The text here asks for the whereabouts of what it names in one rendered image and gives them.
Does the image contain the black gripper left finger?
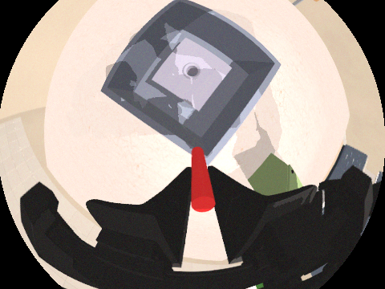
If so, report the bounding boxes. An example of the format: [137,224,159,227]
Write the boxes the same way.
[86,167,192,268]

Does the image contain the red peg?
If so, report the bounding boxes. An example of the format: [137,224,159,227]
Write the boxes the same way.
[191,147,215,212]

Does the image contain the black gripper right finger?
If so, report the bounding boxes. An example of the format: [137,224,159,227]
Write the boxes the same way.
[208,165,317,264]

